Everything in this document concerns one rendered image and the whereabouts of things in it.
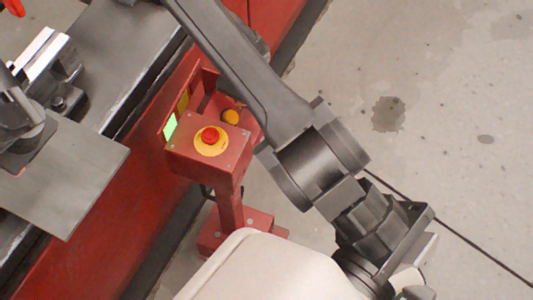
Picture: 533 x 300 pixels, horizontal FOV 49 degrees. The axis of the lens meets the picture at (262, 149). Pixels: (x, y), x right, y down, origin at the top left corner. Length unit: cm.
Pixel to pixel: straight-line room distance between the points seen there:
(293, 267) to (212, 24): 28
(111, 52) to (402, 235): 79
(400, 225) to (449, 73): 171
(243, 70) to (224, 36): 4
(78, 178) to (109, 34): 41
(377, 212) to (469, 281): 136
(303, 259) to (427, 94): 183
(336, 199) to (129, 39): 74
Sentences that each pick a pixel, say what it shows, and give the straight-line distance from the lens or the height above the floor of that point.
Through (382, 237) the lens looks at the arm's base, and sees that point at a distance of 67.
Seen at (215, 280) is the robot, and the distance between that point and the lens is 54.
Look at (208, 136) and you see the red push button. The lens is 120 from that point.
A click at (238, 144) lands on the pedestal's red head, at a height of 78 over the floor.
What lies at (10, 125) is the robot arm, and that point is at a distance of 78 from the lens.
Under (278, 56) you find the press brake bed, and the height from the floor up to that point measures 5.
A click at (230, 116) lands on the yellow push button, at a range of 132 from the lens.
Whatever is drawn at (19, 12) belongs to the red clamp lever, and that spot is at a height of 117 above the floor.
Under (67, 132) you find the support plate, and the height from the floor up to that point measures 100.
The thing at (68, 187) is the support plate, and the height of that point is 100.
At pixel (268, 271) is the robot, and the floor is 137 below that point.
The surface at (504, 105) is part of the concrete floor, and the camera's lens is 235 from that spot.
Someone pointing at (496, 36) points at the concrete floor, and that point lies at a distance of 253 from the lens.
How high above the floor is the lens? 185
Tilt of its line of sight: 62 degrees down
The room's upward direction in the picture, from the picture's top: 2 degrees counter-clockwise
